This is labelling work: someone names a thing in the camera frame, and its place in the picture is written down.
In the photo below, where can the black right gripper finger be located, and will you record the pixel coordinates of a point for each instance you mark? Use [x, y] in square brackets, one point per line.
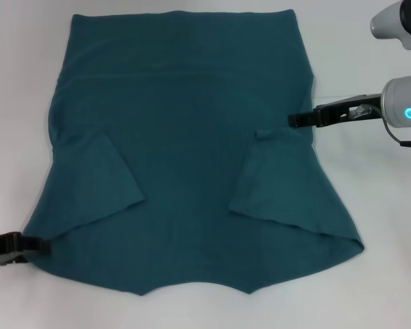
[301, 120]

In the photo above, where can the teal blue shirt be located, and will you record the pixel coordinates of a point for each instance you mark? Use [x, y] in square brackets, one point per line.
[192, 137]

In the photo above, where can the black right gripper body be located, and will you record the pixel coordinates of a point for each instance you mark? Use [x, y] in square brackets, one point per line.
[342, 109]

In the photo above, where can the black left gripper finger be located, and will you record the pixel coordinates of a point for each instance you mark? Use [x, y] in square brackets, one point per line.
[36, 246]

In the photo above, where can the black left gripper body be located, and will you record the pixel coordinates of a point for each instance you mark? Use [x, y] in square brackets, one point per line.
[1, 245]

